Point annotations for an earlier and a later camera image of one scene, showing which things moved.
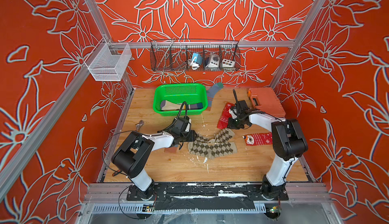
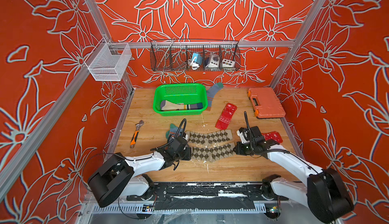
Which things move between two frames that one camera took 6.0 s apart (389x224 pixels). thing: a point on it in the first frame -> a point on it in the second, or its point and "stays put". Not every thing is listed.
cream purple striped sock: (167, 105) stays put
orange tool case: (265, 100) stays put
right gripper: (230, 126) -> (238, 150)
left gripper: (192, 135) -> (188, 151)
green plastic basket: (179, 92) stays put
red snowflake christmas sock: (223, 121) stays put
